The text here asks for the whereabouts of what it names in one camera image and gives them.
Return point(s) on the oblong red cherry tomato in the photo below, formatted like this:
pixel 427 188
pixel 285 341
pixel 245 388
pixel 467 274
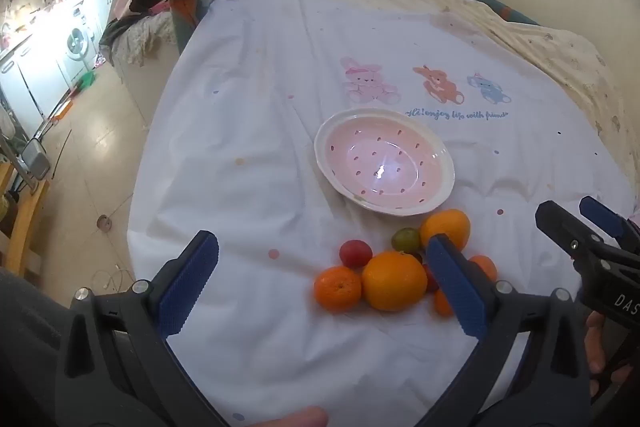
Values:
pixel 430 279

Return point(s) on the small mandarin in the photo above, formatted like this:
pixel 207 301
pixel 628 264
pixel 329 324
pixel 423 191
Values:
pixel 484 266
pixel 337 289
pixel 441 304

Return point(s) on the large orange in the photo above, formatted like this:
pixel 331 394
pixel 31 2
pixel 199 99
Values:
pixel 447 227
pixel 393 280

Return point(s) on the yellow wooden chair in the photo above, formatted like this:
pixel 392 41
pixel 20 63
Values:
pixel 22 219

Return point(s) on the beige lace cloth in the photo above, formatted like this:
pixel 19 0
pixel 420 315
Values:
pixel 142 38

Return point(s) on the person's right hand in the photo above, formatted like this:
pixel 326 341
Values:
pixel 597 342

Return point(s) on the grey teal folded blanket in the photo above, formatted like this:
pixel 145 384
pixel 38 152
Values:
pixel 200 2

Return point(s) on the green plastic dustpan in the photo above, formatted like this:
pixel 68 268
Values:
pixel 86 80

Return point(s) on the white printed bed sheet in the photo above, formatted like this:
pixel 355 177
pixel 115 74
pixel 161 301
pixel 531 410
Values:
pixel 300 72

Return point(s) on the teal pillow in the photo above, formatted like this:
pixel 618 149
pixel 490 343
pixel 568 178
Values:
pixel 492 8

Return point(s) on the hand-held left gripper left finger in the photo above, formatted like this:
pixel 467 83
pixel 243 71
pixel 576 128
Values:
pixel 187 287

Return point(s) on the person's left hand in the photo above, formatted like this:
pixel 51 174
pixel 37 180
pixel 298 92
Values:
pixel 292 418

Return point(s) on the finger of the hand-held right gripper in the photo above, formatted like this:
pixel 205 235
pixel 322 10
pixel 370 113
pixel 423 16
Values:
pixel 602 217
pixel 567 227

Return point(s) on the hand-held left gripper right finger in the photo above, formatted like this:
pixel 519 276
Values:
pixel 457 287

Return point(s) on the orange floor tool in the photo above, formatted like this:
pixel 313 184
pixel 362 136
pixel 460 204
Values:
pixel 62 112

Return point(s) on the white kitchen cabinets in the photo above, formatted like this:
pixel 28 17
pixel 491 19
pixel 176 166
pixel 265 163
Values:
pixel 22 77

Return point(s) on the white washing machine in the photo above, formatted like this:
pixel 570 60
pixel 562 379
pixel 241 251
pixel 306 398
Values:
pixel 77 42

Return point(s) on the small round floor object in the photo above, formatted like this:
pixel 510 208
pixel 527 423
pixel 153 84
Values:
pixel 103 223

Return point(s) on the pink speckled ceramic bowl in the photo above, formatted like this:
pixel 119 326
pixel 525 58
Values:
pixel 384 159

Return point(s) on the green plum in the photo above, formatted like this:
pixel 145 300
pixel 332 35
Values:
pixel 404 239

